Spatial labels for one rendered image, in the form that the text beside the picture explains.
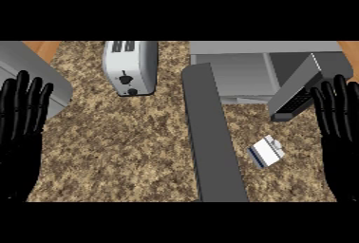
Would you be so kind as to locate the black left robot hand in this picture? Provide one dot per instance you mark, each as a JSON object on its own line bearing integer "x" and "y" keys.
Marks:
{"x": 19, "y": 133}

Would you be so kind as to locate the grey appliance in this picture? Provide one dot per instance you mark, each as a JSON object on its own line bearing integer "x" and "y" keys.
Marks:
{"x": 33, "y": 79}

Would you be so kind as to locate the white milk carton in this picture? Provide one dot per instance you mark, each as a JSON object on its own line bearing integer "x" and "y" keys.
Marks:
{"x": 267, "y": 151}

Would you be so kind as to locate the silver toaster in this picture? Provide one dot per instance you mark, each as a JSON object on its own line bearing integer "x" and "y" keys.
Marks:
{"x": 129, "y": 68}

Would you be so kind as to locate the dark grey microwave door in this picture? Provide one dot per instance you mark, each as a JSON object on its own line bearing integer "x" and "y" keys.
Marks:
{"x": 214, "y": 139}

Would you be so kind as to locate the grey microwave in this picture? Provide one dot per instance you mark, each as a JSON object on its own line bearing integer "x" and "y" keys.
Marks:
{"x": 271, "y": 72}

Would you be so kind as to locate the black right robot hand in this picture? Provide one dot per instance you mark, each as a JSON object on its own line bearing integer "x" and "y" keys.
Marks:
{"x": 344, "y": 133}

